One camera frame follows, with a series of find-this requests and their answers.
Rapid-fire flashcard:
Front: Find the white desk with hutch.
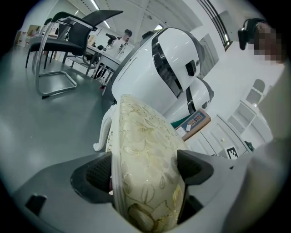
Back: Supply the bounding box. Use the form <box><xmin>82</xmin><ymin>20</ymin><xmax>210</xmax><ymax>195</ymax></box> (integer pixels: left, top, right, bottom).
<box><xmin>186</xmin><ymin>113</ymin><xmax>256</xmax><ymax>160</ymax></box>

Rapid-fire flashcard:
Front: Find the person's light shirt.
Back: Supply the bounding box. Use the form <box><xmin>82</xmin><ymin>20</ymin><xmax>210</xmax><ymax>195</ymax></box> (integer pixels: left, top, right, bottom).
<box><xmin>257</xmin><ymin>65</ymin><xmax>291</xmax><ymax>147</ymax></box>

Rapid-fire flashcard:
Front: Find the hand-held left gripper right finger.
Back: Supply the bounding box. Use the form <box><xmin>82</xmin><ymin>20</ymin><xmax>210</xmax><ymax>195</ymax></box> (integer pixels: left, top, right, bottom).
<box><xmin>177</xmin><ymin>149</ymin><xmax>246</xmax><ymax>233</ymax></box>

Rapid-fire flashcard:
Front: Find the white table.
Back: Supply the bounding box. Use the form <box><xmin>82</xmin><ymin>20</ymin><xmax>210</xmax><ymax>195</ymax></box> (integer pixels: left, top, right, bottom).
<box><xmin>85</xmin><ymin>45</ymin><xmax>123</xmax><ymax>70</ymax></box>

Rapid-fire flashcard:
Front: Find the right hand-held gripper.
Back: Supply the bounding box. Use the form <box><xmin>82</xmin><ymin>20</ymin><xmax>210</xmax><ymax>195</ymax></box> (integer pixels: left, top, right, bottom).
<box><xmin>226</xmin><ymin>147</ymin><xmax>239</xmax><ymax>160</ymax></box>

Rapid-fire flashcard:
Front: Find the black head-mounted camera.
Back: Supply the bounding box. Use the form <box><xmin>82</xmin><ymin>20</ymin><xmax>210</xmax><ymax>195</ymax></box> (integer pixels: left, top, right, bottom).
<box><xmin>237</xmin><ymin>17</ymin><xmax>269</xmax><ymax>51</ymax></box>

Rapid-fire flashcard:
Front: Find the black window frame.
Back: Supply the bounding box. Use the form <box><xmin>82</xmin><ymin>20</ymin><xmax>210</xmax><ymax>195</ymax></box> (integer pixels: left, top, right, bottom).
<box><xmin>197</xmin><ymin>0</ymin><xmax>233</xmax><ymax>50</ymax></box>

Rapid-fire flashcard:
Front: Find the white shelf cabinet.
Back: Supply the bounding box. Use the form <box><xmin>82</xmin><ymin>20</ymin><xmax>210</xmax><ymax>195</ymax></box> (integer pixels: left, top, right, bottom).
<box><xmin>226</xmin><ymin>78</ymin><xmax>274</xmax><ymax>147</ymax></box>

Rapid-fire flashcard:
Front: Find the green pouch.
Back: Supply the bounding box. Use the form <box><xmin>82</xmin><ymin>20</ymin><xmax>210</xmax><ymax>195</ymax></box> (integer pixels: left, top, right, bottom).
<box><xmin>244</xmin><ymin>140</ymin><xmax>256</xmax><ymax>152</ymax></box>

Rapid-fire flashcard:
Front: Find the black office chair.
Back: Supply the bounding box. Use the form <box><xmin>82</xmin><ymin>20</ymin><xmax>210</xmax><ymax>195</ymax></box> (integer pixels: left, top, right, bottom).
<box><xmin>25</xmin><ymin>10</ymin><xmax>124</xmax><ymax>99</ymax></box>

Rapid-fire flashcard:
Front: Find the cream upholstered stool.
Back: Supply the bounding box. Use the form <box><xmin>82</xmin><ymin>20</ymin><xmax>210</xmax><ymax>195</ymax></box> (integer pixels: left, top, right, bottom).
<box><xmin>92</xmin><ymin>93</ymin><xmax>190</xmax><ymax>233</ymax></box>

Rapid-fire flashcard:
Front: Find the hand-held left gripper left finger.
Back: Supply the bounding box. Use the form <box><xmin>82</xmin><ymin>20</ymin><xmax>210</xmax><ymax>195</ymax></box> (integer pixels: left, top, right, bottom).
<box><xmin>13</xmin><ymin>151</ymin><xmax>128</xmax><ymax>233</ymax></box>

